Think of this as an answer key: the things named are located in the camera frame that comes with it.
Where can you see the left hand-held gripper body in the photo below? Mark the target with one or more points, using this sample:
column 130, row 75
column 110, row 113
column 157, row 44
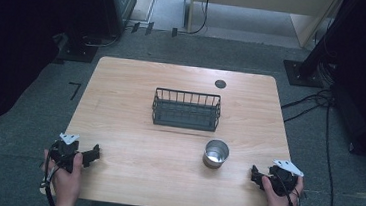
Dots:
column 65, row 151

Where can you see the person's right hand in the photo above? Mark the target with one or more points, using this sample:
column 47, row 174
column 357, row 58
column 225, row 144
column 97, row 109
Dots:
column 277, row 205

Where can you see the light wooden cabinet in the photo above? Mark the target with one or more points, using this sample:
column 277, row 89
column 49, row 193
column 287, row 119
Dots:
column 267, row 0

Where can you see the black stand with base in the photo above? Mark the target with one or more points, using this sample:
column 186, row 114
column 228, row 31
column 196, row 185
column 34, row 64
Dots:
column 75, row 45

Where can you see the metal cup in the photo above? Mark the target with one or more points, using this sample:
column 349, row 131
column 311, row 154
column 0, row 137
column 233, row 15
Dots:
column 215, row 154

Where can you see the black equipment cabinet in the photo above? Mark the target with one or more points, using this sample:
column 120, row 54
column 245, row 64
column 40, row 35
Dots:
column 118, row 0

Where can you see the black metal stand base plate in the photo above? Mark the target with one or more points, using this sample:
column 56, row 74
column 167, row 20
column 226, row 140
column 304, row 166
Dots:
column 302, row 75

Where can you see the black round table grommet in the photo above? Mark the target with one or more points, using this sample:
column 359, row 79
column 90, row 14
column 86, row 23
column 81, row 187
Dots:
column 220, row 84

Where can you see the person's left hand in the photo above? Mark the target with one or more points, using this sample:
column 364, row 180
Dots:
column 67, row 183

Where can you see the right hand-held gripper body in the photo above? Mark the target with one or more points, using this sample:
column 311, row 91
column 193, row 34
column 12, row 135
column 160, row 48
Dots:
column 283, row 178

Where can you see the short black tape strip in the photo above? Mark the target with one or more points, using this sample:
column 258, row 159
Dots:
column 174, row 32
column 149, row 28

